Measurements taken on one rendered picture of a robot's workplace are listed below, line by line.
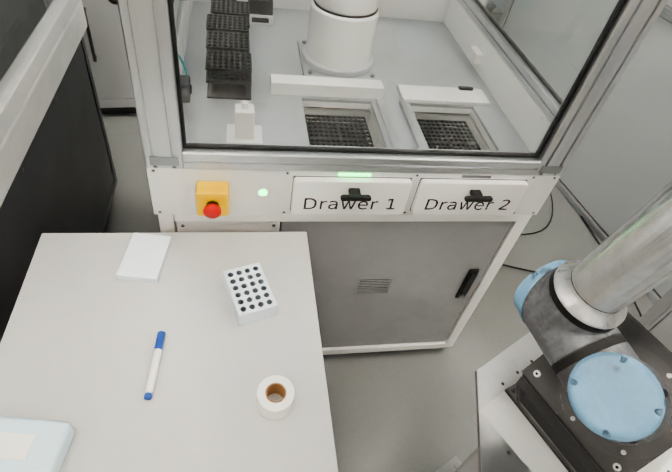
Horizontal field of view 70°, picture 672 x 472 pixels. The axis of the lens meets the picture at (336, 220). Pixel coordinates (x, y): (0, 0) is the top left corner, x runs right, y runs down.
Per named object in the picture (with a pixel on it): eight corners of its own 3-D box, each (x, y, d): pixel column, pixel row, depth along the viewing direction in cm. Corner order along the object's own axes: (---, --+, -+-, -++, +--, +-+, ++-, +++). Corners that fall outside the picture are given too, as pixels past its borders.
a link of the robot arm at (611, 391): (604, 450, 76) (599, 459, 65) (556, 369, 82) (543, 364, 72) (682, 419, 72) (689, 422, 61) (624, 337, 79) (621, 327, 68)
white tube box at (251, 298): (276, 315, 105) (277, 305, 102) (238, 326, 102) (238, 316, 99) (258, 272, 113) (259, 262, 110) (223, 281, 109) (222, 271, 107)
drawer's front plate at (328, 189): (402, 214, 125) (413, 183, 117) (290, 214, 119) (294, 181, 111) (401, 210, 126) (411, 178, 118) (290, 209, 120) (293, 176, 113)
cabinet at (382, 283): (452, 356, 192) (541, 215, 135) (183, 373, 171) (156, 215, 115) (398, 194, 257) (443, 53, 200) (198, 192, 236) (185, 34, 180)
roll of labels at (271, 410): (275, 428, 88) (276, 419, 85) (248, 402, 91) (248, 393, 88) (300, 400, 93) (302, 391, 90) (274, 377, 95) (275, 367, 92)
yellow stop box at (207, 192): (228, 218, 112) (228, 195, 107) (196, 218, 111) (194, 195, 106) (229, 203, 116) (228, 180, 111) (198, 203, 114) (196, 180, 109)
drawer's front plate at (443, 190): (512, 215, 131) (529, 184, 123) (411, 214, 125) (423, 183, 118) (510, 210, 132) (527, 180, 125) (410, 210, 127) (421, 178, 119)
